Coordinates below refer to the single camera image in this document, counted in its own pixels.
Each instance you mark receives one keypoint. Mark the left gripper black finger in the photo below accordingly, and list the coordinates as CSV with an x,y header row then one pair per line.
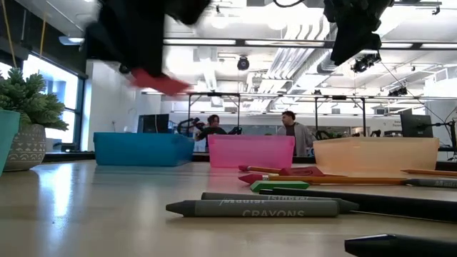
x,y
144,53

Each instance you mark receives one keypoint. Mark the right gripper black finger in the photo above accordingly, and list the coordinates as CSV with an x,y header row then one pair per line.
x,y
357,41

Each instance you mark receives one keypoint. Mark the pink eraser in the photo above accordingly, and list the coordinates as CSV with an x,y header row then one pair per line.
x,y
160,84

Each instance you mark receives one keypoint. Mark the orange pencil with red eraser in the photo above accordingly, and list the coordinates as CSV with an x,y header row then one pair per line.
x,y
260,169
339,180
432,172

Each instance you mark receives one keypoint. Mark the black pen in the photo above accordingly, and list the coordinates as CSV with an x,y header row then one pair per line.
x,y
392,207
400,246

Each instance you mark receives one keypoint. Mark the neighbouring rig black robot arm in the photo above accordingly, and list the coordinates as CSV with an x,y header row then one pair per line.
x,y
187,125
235,131

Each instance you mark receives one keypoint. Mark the black track light cluster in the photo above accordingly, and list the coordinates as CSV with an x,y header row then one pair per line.
x,y
364,63
398,92

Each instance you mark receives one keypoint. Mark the round black ceiling spotlight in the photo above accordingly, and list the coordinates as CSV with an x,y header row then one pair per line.
x,y
125,69
243,64

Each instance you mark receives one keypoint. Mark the long ceiling light strip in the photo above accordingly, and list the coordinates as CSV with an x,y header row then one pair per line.
x,y
200,41

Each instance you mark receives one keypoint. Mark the black monitor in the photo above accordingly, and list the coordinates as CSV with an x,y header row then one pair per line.
x,y
416,125
153,124

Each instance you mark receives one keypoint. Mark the blue plastic bin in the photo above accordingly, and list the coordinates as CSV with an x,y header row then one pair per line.
x,y
143,150

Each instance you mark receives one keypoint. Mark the person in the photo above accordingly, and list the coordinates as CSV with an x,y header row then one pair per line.
x,y
213,123
303,139

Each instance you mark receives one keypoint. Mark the orange plastic bin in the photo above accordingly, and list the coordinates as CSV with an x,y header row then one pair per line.
x,y
375,153

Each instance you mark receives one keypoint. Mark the pink plastic bin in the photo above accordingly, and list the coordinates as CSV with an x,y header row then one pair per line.
x,y
250,151

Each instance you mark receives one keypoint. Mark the green succulent in patterned pot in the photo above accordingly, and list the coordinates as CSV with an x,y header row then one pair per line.
x,y
28,142

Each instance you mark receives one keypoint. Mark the green plastic bin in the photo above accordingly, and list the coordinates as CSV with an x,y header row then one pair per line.
x,y
8,139

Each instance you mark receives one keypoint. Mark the black metal rig frame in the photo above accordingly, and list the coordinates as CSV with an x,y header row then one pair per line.
x,y
214,94

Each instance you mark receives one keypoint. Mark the window with dark frame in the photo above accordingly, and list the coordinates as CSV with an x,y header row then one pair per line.
x,y
53,93

